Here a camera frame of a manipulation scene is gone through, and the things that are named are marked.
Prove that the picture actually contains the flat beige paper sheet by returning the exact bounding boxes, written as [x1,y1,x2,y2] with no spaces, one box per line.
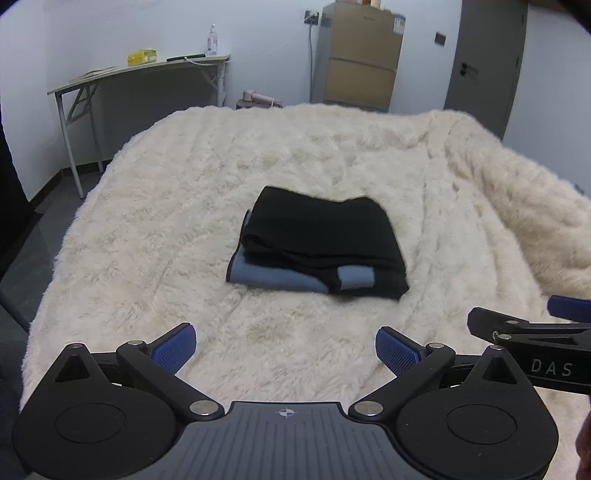
[69,67,118,85]

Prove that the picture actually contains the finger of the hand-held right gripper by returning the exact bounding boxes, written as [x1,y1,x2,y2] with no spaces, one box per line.
[466,307,591,344]
[547,295,591,324]

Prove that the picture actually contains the black pants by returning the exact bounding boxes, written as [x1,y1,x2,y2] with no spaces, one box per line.
[241,185,411,301]

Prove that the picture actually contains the tan two-door cabinet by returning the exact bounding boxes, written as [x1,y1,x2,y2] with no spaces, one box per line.
[310,0,407,112]

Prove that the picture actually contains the black curtain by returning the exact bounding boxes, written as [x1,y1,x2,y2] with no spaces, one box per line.
[0,111,35,278]

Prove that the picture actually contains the blue and black sweatshirt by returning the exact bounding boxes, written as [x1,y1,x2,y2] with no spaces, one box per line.
[226,209,375,295]

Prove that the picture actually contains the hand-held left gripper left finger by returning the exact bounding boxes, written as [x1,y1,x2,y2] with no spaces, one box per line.
[39,322,225,418]

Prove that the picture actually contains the pink handheld appliance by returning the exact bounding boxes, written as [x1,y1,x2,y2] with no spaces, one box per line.
[236,89,283,110]

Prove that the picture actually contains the grey door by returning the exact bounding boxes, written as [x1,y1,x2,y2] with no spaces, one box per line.
[443,0,528,140]

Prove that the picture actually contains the grey folding table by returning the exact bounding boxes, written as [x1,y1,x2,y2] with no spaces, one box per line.
[47,54,230,198]

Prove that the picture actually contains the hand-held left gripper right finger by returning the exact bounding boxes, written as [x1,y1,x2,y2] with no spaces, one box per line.
[348,326,539,418]

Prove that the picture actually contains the cream fluffy blanket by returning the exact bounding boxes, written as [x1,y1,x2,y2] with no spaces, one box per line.
[21,102,591,480]

